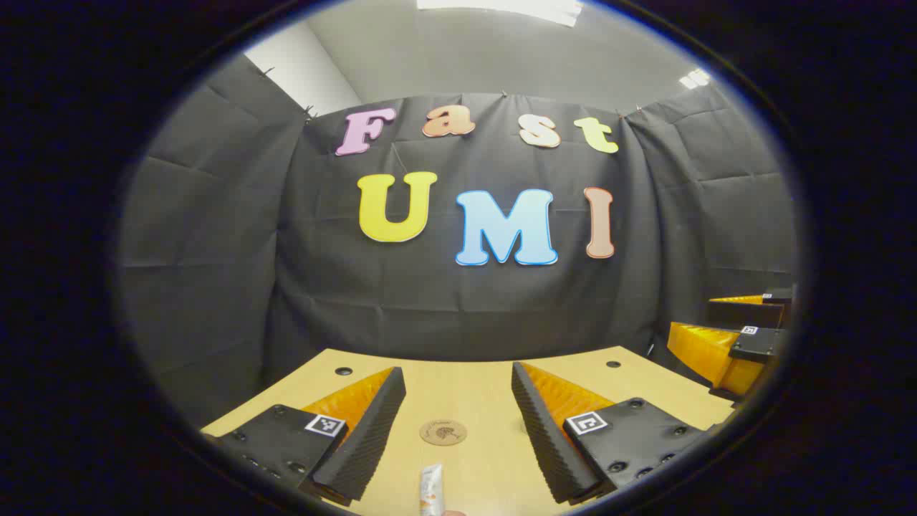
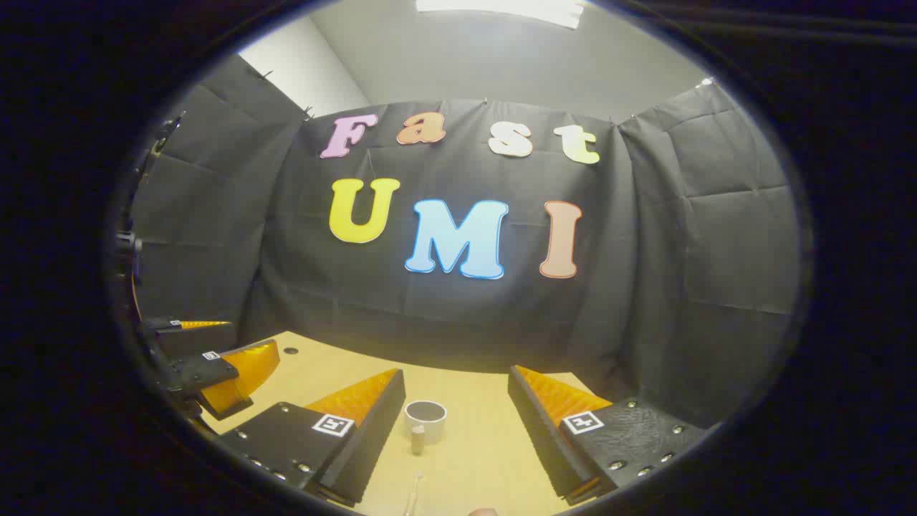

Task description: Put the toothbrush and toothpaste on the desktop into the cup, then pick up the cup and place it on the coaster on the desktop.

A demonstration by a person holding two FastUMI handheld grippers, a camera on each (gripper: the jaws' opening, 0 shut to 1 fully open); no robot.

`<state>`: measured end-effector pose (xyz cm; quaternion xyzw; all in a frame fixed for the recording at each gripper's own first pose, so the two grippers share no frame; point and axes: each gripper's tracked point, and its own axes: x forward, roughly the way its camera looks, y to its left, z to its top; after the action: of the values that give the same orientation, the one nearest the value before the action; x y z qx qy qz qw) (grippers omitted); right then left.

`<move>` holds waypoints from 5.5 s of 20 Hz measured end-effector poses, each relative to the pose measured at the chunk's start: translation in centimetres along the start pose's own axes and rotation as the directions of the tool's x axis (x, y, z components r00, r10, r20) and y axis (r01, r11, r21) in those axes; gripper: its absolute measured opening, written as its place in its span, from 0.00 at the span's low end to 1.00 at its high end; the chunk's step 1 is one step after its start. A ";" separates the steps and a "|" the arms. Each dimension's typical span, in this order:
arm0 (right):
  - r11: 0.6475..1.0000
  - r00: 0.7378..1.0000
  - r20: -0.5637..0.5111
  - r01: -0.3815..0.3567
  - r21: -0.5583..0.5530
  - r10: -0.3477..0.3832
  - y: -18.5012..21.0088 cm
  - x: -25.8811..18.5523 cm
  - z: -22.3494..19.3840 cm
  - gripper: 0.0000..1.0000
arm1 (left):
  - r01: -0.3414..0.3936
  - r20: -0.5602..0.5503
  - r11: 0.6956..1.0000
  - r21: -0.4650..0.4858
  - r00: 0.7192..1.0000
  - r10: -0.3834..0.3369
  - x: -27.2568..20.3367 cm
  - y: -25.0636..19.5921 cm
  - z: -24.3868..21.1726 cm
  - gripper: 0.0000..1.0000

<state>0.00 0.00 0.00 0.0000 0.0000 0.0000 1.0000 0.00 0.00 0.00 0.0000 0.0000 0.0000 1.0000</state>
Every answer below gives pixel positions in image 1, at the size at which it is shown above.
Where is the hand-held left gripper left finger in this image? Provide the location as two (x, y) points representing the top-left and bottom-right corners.
(204, 365), (407, 508)

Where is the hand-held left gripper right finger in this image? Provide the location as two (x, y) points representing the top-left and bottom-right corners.
(511, 361), (717, 506)

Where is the round wooden coaster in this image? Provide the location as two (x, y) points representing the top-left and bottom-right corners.
(419, 419), (468, 446)

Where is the white toothpaste tube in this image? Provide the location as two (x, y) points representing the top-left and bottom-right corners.
(419, 464), (445, 516)

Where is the light wooden desktop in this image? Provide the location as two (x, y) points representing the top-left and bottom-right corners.
(201, 347), (739, 516)

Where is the black backdrop cloth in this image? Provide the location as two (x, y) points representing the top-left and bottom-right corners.
(118, 56), (800, 427)

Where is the long ceiling light panel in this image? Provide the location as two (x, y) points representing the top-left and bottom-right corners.
(417, 0), (585, 27)

